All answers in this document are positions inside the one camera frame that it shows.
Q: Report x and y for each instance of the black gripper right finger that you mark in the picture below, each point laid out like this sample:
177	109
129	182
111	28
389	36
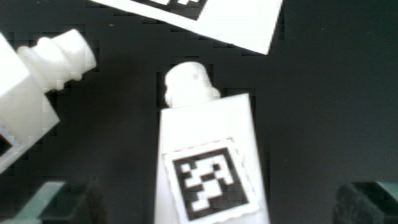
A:
367	203

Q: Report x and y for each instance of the white stool leg with tags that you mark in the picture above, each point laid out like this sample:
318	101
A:
211	191

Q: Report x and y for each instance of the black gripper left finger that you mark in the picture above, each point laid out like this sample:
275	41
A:
67	203

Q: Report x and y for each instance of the white stool leg middle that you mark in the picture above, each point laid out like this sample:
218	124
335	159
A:
37	70

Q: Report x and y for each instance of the white tag sheet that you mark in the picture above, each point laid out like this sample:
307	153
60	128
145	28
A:
238	21

